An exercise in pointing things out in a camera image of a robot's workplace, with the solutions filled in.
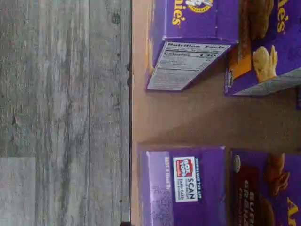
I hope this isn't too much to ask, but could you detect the purple Annie's box brown patch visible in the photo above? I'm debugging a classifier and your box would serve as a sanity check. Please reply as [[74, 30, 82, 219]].
[[228, 148, 301, 226], [137, 143, 227, 226]]

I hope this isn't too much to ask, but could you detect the wooden shelf board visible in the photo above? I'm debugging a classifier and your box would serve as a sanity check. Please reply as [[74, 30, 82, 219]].
[[131, 0, 301, 226]]

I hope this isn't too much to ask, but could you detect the purple Annie's box orange patch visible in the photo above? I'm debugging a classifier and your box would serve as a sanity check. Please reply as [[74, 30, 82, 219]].
[[145, 0, 240, 92], [224, 0, 301, 97]]

